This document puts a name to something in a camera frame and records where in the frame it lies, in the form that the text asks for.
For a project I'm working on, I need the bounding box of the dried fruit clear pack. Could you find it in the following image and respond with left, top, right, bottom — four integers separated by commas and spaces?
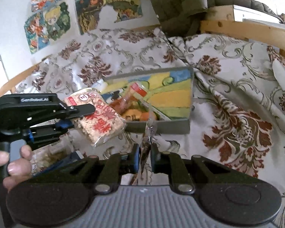
130, 109, 157, 185

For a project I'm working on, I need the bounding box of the dark blue snack bar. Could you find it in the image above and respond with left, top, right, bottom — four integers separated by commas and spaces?
32, 151, 84, 176

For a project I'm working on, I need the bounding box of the rice cracker snack pack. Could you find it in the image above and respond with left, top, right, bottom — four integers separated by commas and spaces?
63, 88, 126, 146

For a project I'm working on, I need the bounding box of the mixed nuts clear pack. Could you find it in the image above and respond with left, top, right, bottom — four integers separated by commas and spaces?
30, 143, 71, 175

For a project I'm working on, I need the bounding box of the small orange tangerine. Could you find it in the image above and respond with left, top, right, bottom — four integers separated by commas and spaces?
139, 112, 156, 121

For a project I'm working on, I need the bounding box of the gold foil snack pack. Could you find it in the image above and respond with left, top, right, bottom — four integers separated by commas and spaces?
122, 109, 142, 121

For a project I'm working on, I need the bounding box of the person's left hand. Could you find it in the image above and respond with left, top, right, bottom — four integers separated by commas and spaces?
0, 145, 32, 191

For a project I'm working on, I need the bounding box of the grey box with painted bottom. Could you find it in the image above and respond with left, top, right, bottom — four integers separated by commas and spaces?
100, 67, 194, 134

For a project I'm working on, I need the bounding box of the anime girl poster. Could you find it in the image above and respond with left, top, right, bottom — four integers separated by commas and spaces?
24, 12, 50, 55

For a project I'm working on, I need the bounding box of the blond boy poster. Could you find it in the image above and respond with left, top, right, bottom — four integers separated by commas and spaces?
44, 2, 71, 41

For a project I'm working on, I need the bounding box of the floral patterned bedspread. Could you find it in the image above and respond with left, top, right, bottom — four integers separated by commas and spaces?
13, 27, 285, 228

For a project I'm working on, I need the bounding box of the swirly sun painting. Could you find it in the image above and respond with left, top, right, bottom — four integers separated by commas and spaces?
74, 0, 106, 35

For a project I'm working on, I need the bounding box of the landscape flower painting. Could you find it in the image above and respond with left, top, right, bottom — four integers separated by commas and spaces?
106, 0, 143, 23

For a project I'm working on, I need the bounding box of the olive quilted down jacket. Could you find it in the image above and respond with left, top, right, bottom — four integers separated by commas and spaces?
144, 0, 281, 36

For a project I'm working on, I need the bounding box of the wooden bed frame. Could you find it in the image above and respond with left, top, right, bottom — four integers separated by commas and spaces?
0, 19, 285, 97

